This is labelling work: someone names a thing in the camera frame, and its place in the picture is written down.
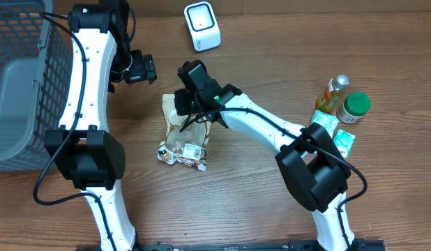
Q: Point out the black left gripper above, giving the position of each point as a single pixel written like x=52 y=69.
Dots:
x=146 y=70

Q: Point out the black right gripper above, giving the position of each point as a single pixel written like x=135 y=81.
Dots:
x=181 y=102

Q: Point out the brown Pantree snack packet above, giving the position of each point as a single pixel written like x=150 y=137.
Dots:
x=196 y=133

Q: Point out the brown white snack wrapper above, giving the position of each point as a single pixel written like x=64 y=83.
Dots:
x=189 y=154

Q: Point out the clear plastic container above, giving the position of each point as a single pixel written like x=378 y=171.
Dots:
x=328 y=99

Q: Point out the teal white snack packet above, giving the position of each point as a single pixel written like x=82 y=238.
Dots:
x=328 y=121

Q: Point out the teal small carton box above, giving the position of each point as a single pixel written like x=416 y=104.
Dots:
x=344 y=142

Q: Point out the green lid spice jar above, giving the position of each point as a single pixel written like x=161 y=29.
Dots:
x=356 y=105

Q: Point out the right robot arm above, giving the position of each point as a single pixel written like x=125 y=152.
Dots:
x=313 y=169

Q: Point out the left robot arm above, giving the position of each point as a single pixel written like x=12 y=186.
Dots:
x=81 y=146

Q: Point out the white barcode scanner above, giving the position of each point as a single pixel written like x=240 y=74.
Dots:
x=203 y=26

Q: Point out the grey plastic mesh basket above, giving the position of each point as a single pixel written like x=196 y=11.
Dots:
x=35 y=68

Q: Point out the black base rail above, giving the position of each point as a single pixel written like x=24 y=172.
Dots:
x=306 y=245

